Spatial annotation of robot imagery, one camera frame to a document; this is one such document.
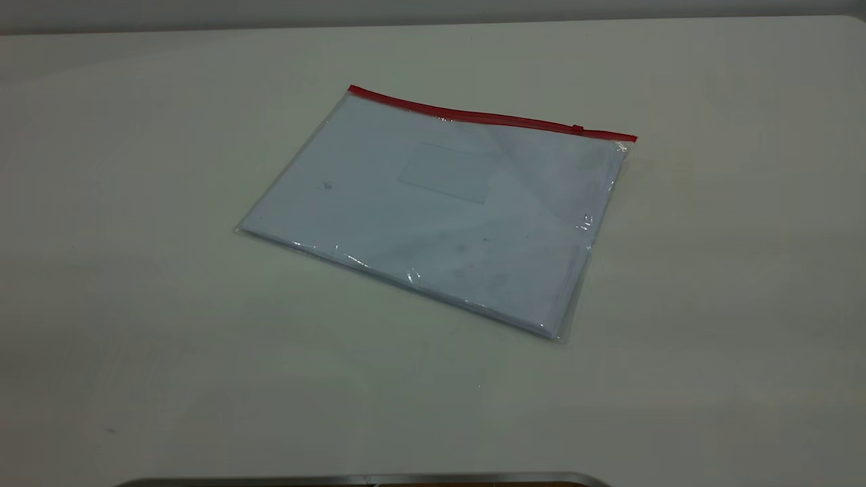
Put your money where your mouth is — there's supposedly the grey metal bar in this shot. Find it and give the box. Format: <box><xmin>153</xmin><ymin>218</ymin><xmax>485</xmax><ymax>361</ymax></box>
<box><xmin>115</xmin><ymin>472</ymin><xmax>610</xmax><ymax>487</ymax></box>

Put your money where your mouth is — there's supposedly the clear plastic zip bag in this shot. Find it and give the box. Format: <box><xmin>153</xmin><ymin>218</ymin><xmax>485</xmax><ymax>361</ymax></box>
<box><xmin>233</xmin><ymin>84</ymin><xmax>639</xmax><ymax>344</ymax></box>

